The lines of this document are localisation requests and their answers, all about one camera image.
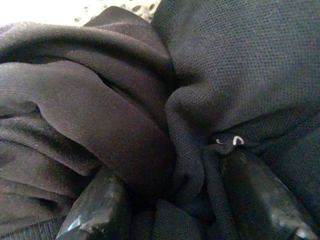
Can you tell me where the white perforated laundry basket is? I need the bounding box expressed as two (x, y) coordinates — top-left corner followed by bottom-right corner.
(72, 0), (162, 26)

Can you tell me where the black mesh knit garment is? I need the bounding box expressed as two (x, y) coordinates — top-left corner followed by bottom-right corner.
(129, 0), (320, 240)

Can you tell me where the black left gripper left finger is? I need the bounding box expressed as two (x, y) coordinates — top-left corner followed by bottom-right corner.
(55, 166), (131, 240)

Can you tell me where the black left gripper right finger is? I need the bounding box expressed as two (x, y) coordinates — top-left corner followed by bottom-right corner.
(221, 146), (320, 240)

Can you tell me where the dark brown smooth garment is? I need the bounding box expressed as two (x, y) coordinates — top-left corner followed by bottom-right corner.
(0, 6), (176, 240)

